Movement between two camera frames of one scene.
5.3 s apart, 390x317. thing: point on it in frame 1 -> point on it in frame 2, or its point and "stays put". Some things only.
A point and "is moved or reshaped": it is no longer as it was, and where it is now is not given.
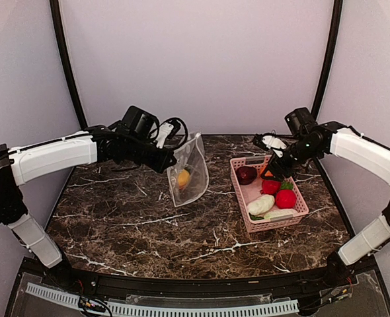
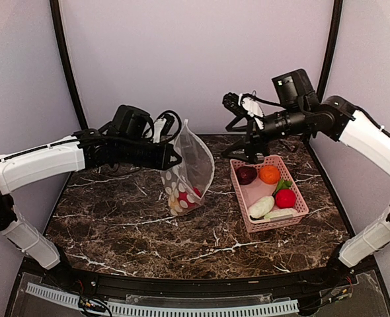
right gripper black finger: [272, 166] -> [237, 119]
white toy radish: [260, 206] stays put
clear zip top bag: [189, 178] is moved or reshaped
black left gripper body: [137, 152] stays put
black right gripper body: [301, 148] -> [253, 133]
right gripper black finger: [283, 176] -> [242, 150]
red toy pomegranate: [270, 187] -> [188, 199]
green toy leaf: [287, 185] stays put
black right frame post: [337, 16] stays put
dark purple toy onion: [246, 174] stays put
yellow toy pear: [183, 178] -> [174, 207]
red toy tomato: [285, 199] stays put
